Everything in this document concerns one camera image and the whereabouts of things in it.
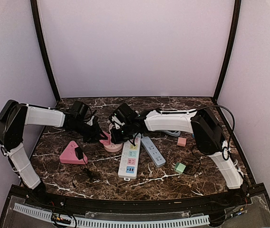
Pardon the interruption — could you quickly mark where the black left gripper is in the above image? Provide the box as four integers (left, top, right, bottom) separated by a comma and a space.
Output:
69, 120, 107, 143

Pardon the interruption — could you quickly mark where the pink cube adapter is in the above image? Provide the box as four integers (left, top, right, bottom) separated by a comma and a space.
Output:
99, 132, 111, 145

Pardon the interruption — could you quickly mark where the black charger with cable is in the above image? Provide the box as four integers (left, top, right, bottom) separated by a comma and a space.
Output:
72, 146, 95, 188

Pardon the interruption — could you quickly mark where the pink adapter plug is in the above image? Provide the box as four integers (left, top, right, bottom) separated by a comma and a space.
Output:
177, 137, 187, 147

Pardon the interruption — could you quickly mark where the green adapter plug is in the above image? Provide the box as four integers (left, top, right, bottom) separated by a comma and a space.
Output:
174, 162, 186, 174

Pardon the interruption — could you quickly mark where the black plug cable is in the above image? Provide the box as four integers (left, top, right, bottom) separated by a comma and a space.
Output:
184, 147, 202, 176

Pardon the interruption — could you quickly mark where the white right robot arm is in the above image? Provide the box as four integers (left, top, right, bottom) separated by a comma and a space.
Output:
109, 103, 244, 206

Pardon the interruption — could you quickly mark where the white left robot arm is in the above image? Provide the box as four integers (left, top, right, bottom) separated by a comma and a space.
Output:
0, 99, 108, 207

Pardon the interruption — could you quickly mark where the pink round power socket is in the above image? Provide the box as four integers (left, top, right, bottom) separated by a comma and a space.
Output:
104, 143, 123, 153

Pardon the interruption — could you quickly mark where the pink triangular power strip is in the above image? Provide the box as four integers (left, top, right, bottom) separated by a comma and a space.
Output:
59, 141, 88, 165

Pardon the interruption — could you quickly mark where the white long power strip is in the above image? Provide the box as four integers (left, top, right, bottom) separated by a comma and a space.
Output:
118, 133, 141, 181

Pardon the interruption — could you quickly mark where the light blue power strip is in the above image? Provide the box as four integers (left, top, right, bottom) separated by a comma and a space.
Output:
141, 136, 166, 168

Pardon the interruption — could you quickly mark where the light blue coiled cord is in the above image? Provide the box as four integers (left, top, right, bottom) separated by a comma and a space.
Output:
160, 130, 181, 137

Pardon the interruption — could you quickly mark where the white slotted cable duct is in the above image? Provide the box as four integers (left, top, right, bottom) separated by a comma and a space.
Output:
13, 203, 210, 228

